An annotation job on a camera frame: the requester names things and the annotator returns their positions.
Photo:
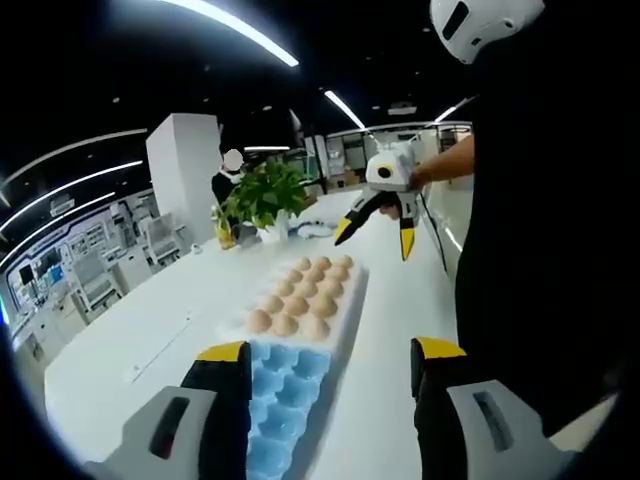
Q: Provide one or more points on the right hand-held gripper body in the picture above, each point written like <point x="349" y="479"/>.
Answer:
<point x="395" y="172"/>

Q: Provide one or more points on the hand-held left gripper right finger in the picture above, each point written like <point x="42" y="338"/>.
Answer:
<point x="500" y="450"/>

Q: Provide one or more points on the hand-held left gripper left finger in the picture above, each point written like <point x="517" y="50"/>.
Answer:
<point x="150" y="440"/>

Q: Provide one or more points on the group of brown eggs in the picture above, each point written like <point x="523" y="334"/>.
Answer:
<point x="305" y="297"/>

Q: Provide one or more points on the blue egg tray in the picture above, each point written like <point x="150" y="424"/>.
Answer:
<point x="285" y="400"/>

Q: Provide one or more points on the person's right hand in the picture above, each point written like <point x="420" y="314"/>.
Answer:
<point x="422" y="178"/>

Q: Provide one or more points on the short ceiling light strip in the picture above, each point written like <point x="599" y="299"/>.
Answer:
<point x="345" y="109"/>

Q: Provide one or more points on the green potted plant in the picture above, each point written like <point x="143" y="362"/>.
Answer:
<point x="265" y="192"/>

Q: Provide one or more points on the small grey object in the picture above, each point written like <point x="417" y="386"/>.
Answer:
<point x="245" y="236"/>

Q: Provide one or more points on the white table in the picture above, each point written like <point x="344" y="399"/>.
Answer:
<point x="150" y="320"/>

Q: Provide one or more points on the yellow bottle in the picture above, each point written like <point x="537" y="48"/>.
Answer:
<point x="225" y="232"/>

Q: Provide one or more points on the person in black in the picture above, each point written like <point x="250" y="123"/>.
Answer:
<point x="550" y="225"/>

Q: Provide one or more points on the white chair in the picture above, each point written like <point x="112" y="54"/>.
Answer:
<point x="162" y="242"/>
<point x="97" y="282"/>

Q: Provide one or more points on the white worn chest device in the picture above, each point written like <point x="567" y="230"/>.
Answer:
<point x="480" y="25"/>

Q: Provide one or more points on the white square column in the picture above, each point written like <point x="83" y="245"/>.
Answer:
<point x="182" y="170"/>

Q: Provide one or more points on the long ceiling light strip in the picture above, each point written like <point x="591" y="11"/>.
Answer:
<point x="240" y="27"/>

